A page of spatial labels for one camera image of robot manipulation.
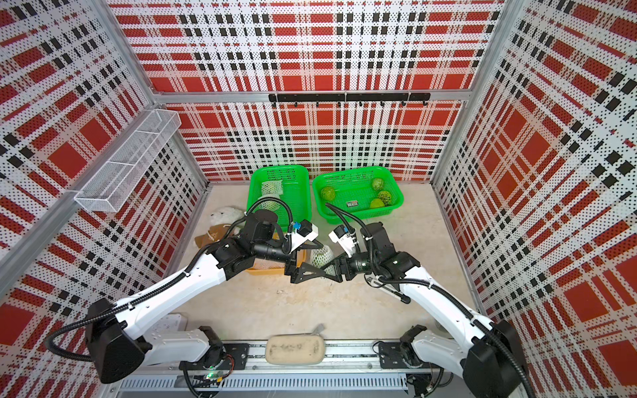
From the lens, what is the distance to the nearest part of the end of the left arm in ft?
1.83

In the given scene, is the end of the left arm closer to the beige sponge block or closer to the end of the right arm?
the end of the right arm

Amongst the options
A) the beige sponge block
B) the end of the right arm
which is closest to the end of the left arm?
the end of the right arm

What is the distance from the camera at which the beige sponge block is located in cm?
72

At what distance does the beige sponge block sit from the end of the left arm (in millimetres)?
306
